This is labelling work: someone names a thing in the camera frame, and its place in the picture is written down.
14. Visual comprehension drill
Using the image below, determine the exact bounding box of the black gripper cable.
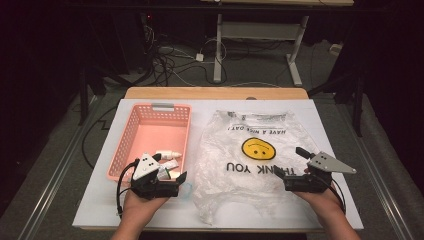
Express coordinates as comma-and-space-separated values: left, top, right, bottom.
115, 158, 140, 218
319, 177, 348, 215

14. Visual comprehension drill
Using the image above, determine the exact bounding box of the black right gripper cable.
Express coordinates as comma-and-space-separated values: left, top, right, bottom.
319, 177, 348, 215

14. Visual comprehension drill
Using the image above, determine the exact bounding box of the person's left hand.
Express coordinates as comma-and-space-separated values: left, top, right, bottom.
121, 191, 170, 220

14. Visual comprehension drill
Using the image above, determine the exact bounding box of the black floor cable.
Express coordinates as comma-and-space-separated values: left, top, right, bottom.
81, 104, 118, 170

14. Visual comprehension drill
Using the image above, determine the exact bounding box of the person's right hand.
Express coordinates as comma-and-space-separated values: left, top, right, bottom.
294, 187, 346, 218

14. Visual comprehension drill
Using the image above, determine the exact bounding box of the white metal table frame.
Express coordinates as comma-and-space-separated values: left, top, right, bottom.
199, 0, 355, 87

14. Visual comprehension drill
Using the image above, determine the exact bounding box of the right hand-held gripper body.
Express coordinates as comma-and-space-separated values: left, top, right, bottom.
283, 151, 357, 194

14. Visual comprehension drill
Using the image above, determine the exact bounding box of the black computer tower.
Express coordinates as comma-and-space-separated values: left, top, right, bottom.
138, 11, 158, 73

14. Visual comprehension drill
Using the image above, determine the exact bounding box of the white tube with green cap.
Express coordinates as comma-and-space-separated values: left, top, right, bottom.
156, 168, 183, 181

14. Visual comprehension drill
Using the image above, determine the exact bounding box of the pink perforated plastic basket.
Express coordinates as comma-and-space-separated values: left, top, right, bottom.
106, 102, 193, 183

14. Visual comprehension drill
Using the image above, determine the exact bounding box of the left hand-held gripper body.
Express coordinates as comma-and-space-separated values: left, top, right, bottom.
130, 152, 181, 200

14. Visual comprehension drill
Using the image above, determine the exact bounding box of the bundle of black floor cables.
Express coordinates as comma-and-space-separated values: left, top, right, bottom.
143, 25, 231, 88

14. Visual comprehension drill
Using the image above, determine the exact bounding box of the black metal stand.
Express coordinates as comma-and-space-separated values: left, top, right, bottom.
308, 71, 365, 138

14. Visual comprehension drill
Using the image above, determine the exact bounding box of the white squeeze tube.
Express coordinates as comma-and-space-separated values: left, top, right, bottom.
159, 158, 181, 171

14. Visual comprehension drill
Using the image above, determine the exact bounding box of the clear printed plastic bag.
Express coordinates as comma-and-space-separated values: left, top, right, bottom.
193, 109, 322, 226

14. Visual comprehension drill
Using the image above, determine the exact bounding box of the metal floor rail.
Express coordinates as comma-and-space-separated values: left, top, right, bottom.
16, 95, 105, 240
335, 99, 415, 240

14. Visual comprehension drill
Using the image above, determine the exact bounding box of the wooden table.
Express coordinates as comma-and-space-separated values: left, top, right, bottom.
79, 86, 315, 234

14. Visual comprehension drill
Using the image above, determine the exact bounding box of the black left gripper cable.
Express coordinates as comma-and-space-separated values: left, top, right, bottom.
115, 158, 140, 218

